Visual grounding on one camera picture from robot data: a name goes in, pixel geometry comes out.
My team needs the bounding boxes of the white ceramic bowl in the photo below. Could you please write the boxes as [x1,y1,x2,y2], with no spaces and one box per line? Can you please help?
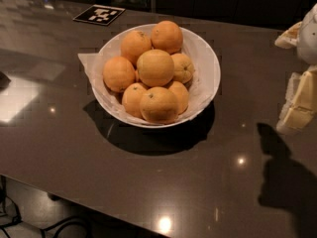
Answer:
[90,23,222,130]

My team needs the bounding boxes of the orange at back top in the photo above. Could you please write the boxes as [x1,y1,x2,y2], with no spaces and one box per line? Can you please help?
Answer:
[151,21,183,54]

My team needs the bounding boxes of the black white fiducial marker card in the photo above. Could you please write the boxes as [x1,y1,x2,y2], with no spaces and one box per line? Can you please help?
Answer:
[73,5,125,26]

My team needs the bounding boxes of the orange at front right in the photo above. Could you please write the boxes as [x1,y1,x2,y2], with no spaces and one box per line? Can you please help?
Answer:
[166,81,189,114]

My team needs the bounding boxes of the orange at far left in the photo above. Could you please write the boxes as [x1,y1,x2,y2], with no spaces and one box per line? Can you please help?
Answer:
[103,57,136,92]

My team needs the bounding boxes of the large central top orange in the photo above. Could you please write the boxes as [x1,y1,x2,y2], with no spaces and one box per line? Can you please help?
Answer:
[137,49,174,87]

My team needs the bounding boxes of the orange at front centre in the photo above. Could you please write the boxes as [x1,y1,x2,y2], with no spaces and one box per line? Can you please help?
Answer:
[140,87,178,124]

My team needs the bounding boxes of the orange at right middle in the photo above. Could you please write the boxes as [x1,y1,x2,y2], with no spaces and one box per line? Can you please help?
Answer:
[171,54,195,83]

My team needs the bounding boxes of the orange at front left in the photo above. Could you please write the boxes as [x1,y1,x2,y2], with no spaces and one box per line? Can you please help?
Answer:
[122,82,148,118]

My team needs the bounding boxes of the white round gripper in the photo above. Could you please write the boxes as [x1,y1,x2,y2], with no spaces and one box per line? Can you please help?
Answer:
[274,4,317,135]

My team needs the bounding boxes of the orange at back left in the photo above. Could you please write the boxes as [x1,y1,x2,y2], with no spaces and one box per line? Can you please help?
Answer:
[121,30,152,64]

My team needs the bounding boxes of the small hidden middle orange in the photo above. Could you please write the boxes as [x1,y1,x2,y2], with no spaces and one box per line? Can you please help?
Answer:
[135,69,140,82]

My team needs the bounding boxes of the black cables on floor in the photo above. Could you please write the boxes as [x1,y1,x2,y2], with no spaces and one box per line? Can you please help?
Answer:
[0,176,92,238]

